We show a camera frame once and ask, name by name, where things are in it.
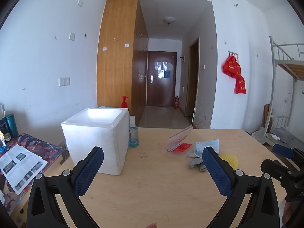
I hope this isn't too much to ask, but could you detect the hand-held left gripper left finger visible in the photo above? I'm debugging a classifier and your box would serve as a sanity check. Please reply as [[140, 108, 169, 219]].
[[26, 146, 105, 228]]

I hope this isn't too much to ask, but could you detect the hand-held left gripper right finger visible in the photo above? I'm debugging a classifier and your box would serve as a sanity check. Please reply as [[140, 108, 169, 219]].
[[202, 146, 281, 228]]

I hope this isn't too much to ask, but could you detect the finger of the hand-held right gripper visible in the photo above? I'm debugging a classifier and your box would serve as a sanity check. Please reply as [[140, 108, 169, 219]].
[[272, 144, 304, 165], [260, 159, 298, 183]]

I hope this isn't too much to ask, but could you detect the yellow foam fruit net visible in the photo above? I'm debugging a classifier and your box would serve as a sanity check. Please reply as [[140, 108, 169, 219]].
[[219, 154, 239, 171]]

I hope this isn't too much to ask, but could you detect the grey sock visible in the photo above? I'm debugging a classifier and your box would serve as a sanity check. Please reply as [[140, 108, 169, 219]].
[[189, 156, 207, 171]]

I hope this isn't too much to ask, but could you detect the blue face mask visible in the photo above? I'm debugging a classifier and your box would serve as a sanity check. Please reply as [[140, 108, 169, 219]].
[[193, 139, 220, 157]]

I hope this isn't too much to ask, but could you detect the white foam box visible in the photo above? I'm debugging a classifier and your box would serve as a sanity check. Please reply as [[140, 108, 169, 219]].
[[61, 108, 131, 176]]

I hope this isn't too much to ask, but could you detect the grey bedding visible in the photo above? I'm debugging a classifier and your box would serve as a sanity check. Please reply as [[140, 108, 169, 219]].
[[269, 127, 300, 144]]

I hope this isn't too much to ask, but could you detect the clear zip bag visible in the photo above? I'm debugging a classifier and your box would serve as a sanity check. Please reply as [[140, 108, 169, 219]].
[[164, 125, 195, 158]]

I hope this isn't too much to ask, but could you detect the colourful printed desk mat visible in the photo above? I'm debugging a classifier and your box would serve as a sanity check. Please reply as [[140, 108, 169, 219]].
[[0, 133, 66, 213]]

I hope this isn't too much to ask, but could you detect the blue spray bottle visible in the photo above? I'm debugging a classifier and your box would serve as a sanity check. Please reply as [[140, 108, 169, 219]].
[[128, 116, 140, 148]]

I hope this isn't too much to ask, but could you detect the printed paper leaflet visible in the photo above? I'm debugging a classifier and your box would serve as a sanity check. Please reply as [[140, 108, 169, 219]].
[[0, 144, 48, 195]]

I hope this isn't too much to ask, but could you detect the red plastic bag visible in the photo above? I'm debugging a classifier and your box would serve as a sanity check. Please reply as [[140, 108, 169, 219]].
[[222, 55, 241, 79], [235, 75, 247, 95]]

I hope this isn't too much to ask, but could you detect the metal bunk bed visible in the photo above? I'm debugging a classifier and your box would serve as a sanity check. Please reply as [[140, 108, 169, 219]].
[[261, 36, 304, 148]]

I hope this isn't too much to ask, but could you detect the teal bottle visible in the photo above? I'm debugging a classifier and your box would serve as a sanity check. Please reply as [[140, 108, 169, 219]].
[[5, 113, 19, 138]]

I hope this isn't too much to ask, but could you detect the small blue yellow figurine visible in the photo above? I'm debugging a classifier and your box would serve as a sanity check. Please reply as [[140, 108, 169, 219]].
[[0, 131, 9, 153]]

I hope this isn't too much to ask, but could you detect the brown entrance door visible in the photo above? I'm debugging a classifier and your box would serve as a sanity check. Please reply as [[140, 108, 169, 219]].
[[146, 51, 177, 107]]

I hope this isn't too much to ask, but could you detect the wooden wardrobe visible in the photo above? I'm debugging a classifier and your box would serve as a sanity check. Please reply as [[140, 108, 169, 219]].
[[96, 0, 149, 126]]

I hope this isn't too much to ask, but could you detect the white paper notice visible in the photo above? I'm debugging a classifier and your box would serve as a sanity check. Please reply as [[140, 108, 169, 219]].
[[155, 62, 173, 71]]

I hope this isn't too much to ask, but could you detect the brown side door frame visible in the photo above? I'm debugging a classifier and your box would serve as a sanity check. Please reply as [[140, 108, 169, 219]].
[[185, 37, 200, 124]]

